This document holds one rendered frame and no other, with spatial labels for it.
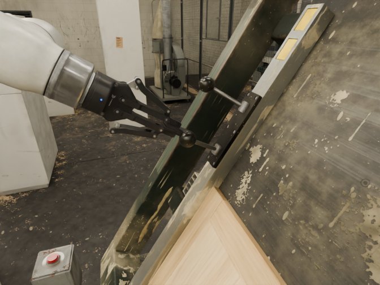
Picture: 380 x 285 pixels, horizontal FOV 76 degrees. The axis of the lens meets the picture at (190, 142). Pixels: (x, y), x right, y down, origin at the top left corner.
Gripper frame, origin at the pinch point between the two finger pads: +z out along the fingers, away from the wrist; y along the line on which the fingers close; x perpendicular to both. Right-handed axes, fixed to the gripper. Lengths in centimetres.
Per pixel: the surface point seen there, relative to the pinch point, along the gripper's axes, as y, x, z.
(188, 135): -0.9, 4.7, 0.6
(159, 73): 21, -570, 137
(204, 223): 16.1, 8.2, 14.7
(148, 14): -108, -810, 82
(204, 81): -12.2, -3.3, 1.2
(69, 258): 63, -20, -2
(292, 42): -29.2, 1.0, 12.7
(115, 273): 57, -11, 12
